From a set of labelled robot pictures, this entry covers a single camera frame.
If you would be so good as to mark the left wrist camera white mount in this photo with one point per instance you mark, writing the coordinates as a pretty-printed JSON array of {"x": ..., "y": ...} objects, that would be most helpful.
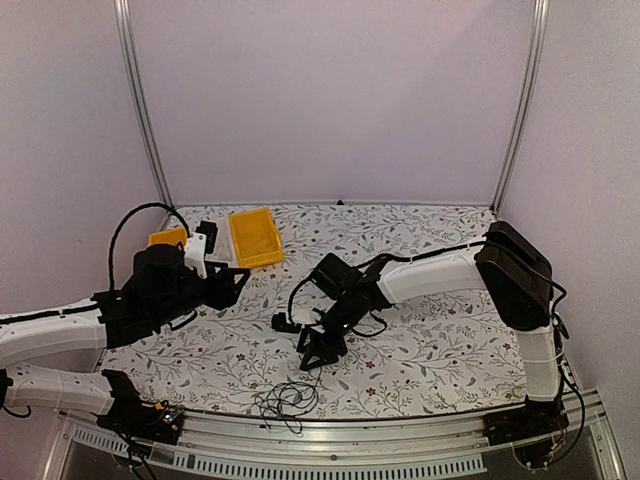
[{"x": 199, "y": 244}]

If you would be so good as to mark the back aluminium floor rail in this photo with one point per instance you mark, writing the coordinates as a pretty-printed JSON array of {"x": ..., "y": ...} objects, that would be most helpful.
[{"x": 340, "y": 202}]

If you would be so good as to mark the right yellow plastic bin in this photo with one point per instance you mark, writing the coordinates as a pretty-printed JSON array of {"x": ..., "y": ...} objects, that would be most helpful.
[{"x": 257, "y": 241}]

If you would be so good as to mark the aluminium corner post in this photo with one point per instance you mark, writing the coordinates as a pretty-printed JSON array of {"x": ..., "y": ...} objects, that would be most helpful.
[
  {"x": 124, "y": 25},
  {"x": 532, "y": 65}
]

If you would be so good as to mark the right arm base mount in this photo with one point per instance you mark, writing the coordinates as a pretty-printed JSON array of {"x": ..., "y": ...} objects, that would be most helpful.
[{"x": 539, "y": 426}]

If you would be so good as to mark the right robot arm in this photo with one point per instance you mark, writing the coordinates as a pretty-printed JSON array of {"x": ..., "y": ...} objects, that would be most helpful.
[{"x": 516, "y": 275}]

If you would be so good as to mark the right aluminium corner post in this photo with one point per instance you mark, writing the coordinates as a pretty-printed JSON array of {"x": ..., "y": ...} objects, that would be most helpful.
[{"x": 532, "y": 65}]

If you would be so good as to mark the left yellow plastic bin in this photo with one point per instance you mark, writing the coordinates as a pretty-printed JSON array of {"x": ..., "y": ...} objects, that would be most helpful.
[{"x": 174, "y": 237}]

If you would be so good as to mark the left aluminium corner post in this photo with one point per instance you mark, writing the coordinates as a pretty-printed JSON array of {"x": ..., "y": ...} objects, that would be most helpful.
[{"x": 124, "y": 25}]

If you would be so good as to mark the white translucent plastic bin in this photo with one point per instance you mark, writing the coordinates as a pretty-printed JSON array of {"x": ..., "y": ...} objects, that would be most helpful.
[{"x": 224, "y": 250}]

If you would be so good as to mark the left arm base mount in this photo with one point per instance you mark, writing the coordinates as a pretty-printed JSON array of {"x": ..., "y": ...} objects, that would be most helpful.
[{"x": 130, "y": 416}]

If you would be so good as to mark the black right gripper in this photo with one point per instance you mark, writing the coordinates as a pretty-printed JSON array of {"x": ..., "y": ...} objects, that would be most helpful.
[{"x": 320, "y": 348}]

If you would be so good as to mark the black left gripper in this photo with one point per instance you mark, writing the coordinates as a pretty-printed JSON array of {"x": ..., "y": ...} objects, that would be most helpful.
[{"x": 222, "y": 284}]

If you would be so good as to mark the yellow plastic bin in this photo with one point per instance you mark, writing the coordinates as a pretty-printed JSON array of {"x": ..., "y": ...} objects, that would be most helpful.
[
  {"x": 174, "y": 237},
  {"x": 257, "y": 241}
]

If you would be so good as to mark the aluminium front rail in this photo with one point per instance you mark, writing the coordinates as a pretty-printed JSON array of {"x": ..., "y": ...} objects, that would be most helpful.
[{"x": 437, "y": 447}]

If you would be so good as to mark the floral table cloth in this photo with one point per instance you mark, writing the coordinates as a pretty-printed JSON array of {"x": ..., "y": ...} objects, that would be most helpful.
[{"x": 375, "y": 312}]

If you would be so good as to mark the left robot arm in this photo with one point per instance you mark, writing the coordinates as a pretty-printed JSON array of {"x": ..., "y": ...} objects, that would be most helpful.
[{"x": 163, "y": 292}]

